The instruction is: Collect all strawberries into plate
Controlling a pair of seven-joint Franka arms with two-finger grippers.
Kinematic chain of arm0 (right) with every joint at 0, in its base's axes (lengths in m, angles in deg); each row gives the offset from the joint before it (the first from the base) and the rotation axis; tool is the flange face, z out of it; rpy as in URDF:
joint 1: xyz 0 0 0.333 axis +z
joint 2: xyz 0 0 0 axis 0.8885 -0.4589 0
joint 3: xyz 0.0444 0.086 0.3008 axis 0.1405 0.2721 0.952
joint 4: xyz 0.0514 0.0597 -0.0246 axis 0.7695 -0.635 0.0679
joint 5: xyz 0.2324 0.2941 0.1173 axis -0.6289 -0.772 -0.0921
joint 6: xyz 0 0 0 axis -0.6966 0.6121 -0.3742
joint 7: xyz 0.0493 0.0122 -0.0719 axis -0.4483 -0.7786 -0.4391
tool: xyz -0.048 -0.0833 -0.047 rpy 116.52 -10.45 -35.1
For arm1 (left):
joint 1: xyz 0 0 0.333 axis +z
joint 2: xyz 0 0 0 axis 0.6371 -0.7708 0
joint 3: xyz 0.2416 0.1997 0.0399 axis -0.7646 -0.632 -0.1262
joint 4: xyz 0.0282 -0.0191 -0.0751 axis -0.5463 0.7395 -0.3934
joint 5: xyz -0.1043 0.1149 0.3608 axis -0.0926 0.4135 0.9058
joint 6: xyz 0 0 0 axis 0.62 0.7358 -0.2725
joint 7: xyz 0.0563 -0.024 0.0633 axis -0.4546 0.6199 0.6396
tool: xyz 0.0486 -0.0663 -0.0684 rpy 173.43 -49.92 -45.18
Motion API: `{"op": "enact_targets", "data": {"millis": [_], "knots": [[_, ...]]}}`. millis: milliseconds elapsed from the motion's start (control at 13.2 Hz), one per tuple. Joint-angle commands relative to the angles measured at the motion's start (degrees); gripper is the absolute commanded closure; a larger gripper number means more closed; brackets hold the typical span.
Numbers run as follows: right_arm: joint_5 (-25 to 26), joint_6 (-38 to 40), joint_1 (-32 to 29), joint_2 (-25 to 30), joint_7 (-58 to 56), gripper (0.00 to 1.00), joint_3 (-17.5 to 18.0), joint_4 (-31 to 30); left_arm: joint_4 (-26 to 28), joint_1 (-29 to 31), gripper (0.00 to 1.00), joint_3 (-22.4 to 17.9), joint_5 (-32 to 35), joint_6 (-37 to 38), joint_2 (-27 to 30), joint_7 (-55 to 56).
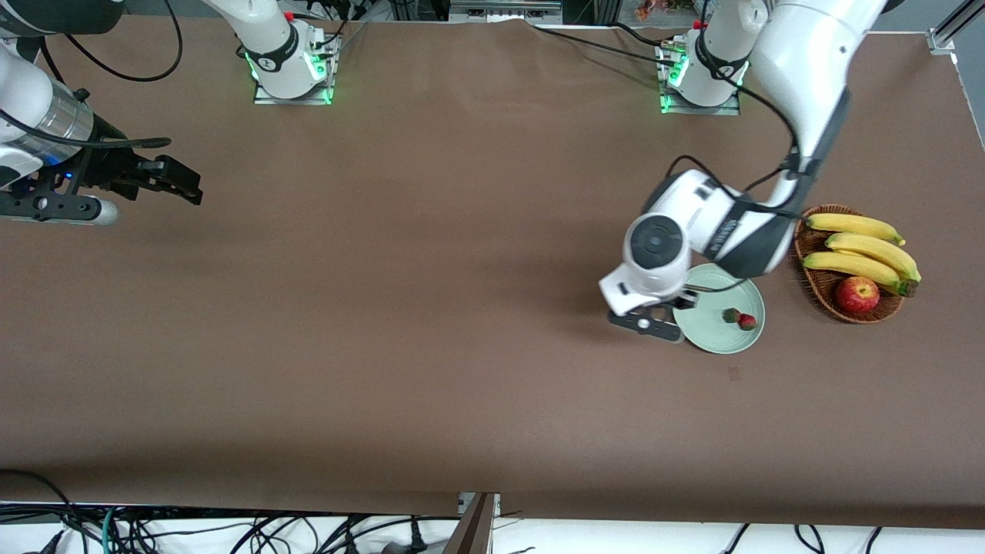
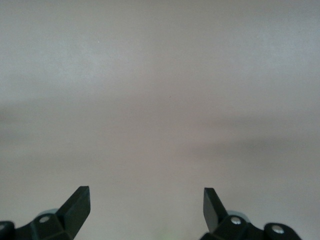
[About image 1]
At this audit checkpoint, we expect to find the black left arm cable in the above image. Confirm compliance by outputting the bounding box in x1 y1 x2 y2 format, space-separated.
663 0 805 295

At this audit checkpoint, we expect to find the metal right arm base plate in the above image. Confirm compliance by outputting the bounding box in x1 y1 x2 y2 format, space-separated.
253 35 335 106

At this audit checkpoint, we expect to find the brown wicker basket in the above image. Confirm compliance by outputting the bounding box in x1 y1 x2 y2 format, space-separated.
793 204 905 325

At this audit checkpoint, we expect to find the black cable on table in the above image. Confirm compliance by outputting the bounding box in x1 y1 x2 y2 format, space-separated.
531 23 679 70

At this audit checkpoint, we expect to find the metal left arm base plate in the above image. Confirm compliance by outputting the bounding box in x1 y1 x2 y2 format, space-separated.
659 42 742 116

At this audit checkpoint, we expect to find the brown table cover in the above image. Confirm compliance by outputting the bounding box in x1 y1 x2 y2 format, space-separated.
0 19 985 530

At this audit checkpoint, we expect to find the black floor cable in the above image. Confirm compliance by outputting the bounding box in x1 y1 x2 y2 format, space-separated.
0 468 82 539

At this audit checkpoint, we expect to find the red apple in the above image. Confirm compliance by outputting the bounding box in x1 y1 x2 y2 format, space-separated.
835 277 880 314

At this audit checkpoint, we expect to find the aluminium frame corner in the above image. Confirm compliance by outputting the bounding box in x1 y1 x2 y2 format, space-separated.
927 0 985 56

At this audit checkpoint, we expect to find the pale green plate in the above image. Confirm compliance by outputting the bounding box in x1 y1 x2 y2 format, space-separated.
673 263 765 355

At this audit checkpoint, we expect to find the yellow banana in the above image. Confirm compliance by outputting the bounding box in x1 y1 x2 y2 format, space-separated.
802 252 919 299
806 213 907 247
825 232 922 283

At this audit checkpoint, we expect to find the grey metal box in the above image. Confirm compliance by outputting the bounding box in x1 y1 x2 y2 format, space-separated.
449 0 563 24

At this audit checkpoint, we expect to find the aluminium profile bar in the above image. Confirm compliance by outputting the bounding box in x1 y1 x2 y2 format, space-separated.
442 492 499 554

